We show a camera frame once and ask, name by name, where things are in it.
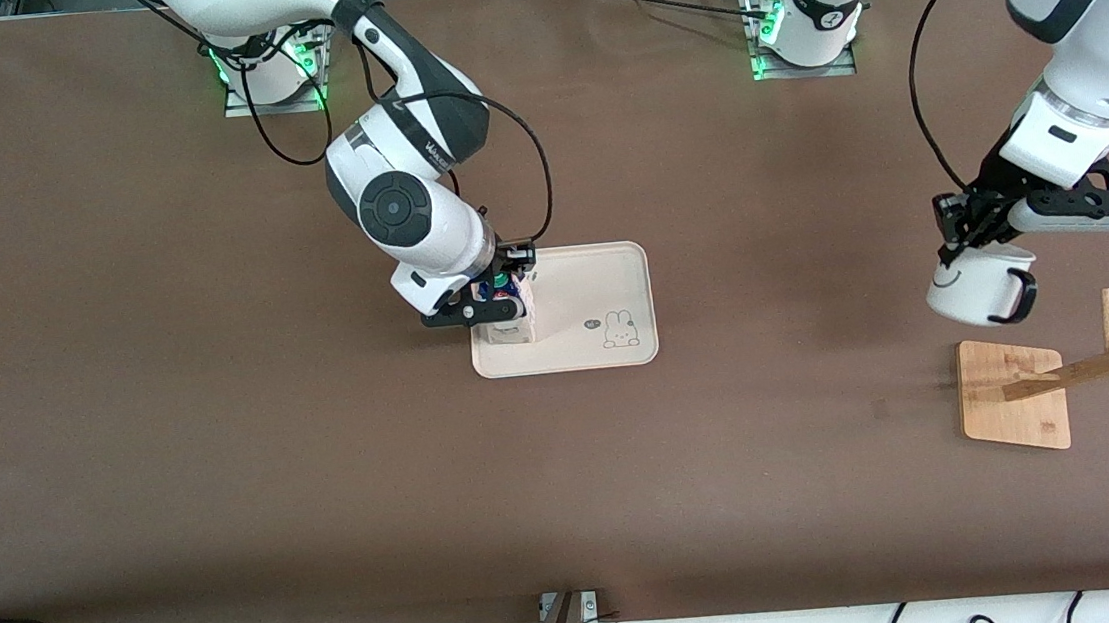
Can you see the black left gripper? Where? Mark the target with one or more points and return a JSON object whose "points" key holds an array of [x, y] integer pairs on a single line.
{"points": [[987, 192]]}

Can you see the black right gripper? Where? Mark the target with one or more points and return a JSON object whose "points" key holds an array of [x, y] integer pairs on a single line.
{"points": [[514, 256]]}

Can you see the blue white milk carton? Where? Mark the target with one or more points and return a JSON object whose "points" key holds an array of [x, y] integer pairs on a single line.
{"points": [[511, 333]]}

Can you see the white smiley face cup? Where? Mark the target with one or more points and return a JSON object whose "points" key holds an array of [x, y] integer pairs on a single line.
{"points": [[969, 290]]}

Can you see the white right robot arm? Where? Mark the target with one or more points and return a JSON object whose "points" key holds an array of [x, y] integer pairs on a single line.
{"points": [[447, 231]]}

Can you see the cream rabbit print tray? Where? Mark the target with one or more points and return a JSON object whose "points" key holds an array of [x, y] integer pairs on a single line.
{"points": [[583, 289]]}

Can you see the wooden mug rack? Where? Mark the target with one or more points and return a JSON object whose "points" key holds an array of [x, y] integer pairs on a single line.
{"points": [[1010, 412]]}

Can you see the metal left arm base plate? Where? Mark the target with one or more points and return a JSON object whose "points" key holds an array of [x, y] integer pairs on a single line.
{"points": [[839, 69]]}

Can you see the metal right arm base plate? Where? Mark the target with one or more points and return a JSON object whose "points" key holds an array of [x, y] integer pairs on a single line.
{"points": [[241, 109]]}

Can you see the small metal bracket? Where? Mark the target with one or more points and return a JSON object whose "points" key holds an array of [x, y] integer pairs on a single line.
{"points": [[588, 605]]}

